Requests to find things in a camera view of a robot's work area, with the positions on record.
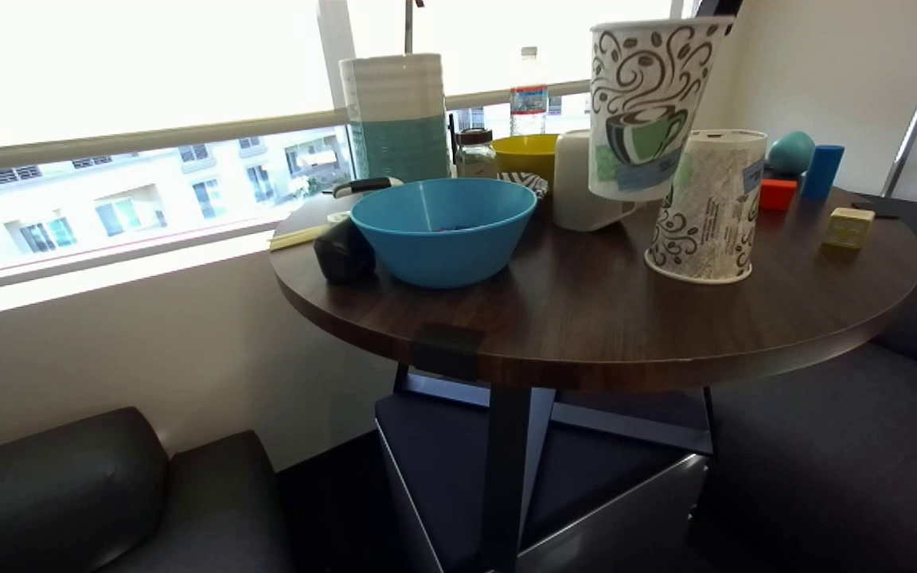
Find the printed paper cup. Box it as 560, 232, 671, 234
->
588, 16, 736, 203
645, 130, 768, 285

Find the plain white cup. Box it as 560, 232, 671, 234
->
552, 130, 638, 232

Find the teal egg-shaped toy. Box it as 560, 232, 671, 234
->
767, 131, 816, 177

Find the blue cylinder block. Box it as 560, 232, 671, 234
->
801, 144, 845, 201

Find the orange block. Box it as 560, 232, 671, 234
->
759, 178, 799, 212

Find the clear plastic water bottle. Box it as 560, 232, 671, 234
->
509, 46, 548, 136

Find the yellow bowl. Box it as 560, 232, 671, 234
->
492, 134, 560, 188

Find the yellow block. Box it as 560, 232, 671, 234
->
822, 207, 876, 250

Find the patterned black and white dish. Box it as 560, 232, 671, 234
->
498, 171, 549, 200

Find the glass jar with dark lid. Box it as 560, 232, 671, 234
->
456, 127, 498, 179

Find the stand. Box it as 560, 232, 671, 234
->
404, 0, 426, 54

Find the white and teal paper roll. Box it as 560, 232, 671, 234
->
339, 53, 451, 184

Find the blue plastic bowl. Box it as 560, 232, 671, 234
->
349, 177, 539, 289

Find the small black rounded object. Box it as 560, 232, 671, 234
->
314, 216, 377, 286

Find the pale yellow flat stick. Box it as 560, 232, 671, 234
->
269, 224, 336, 251

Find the window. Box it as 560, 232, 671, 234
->
0, 0, 702, 299

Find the black leather sofa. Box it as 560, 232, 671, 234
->
0, 406, 294, 573

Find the black and white handled tool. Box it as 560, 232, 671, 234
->
323, 177, 405, 199

